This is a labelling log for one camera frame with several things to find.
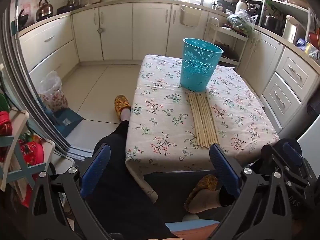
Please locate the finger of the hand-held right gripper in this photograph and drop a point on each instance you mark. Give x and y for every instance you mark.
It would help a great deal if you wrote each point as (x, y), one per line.
(293, 153)
(271, 158)

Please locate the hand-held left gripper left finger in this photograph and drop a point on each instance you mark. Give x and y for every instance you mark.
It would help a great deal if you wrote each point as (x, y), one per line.
(96, 170)

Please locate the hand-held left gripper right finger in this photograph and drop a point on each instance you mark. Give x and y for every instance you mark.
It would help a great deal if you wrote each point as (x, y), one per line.
(225, 170)

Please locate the row of wooden chopsticks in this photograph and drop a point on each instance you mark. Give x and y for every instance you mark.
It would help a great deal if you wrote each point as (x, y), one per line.
(202, 120)

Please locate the teal perforated plastic basket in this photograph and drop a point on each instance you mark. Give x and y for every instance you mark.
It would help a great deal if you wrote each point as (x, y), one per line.
(197, 77)

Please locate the yellow patterned slipper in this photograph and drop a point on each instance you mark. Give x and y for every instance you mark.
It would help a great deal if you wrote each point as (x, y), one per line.
(206, 181)
(121, 103)

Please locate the person's left leg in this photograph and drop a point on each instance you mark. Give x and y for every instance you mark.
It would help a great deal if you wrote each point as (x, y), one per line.
(120, 180)

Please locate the person's leg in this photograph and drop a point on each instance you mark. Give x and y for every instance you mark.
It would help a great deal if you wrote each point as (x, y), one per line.
(207, 200)
(120, 180)

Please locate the person's right leg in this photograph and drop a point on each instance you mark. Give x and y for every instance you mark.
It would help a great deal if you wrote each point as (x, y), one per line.
(207, 200)

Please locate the blue dustpan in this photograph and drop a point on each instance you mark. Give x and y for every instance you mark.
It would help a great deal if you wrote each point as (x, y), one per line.
(66, 122)

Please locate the red cloth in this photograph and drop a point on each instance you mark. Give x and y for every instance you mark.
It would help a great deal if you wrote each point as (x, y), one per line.
(32, 152)

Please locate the blue stool cushion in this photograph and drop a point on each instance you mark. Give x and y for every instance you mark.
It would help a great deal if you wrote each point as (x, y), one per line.
(190, 226)

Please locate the floral tablecloth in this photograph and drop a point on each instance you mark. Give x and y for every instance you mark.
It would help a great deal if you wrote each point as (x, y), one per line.
(170, 120)

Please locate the white wooden side shelf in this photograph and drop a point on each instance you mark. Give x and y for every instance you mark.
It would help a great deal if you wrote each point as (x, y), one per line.
(17, 152)

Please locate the floral bin with plastic bag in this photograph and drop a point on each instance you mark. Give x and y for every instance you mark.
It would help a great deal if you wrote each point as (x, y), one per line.
(53, 100)

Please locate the cream cabinet with small drawers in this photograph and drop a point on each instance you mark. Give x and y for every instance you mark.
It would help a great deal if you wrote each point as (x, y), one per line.
(265, 55)

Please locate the blue packet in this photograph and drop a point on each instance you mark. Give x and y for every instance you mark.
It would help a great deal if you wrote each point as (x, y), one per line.
(303, 43)

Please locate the dark shoes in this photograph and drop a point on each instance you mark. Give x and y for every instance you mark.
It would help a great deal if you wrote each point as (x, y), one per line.
(228, 53)

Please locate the white jug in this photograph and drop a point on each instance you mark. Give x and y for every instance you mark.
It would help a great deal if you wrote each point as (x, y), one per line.
(291, 30)

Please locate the cream wide drawer cabinet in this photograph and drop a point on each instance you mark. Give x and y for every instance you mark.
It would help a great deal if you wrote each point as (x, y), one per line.
(50, 52)

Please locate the black cooking pot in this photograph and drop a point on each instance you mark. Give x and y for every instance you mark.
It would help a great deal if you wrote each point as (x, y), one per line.
(272, 25)

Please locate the white slatted rack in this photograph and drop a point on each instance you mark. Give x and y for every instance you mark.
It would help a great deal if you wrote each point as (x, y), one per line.
(212, 30)

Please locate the plastic bag of greens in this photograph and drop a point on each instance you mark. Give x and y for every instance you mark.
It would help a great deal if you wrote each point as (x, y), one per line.
(240, 21)

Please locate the cream door cabinet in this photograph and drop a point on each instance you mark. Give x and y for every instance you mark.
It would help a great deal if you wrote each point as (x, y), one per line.
(117, 30)

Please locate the white shelf unit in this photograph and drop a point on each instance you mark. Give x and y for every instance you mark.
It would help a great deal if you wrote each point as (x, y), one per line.
(287, 5)

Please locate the white thermos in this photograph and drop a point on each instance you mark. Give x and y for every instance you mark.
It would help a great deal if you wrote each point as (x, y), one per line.
(242, 6)

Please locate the white hanging bin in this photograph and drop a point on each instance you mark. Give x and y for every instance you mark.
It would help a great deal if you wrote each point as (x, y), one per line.
(190, 16)

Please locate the black cooktop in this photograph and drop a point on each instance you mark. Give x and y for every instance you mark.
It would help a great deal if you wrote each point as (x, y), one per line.
(70, 8)

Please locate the black frying pan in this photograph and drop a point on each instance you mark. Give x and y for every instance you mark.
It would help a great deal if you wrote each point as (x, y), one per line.
(23, 20)

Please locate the steel kettle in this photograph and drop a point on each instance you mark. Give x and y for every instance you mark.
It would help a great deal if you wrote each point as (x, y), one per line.
(45, 10)

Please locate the sliding door frame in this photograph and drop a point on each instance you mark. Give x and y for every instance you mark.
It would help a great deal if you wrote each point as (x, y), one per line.
(30, 85)

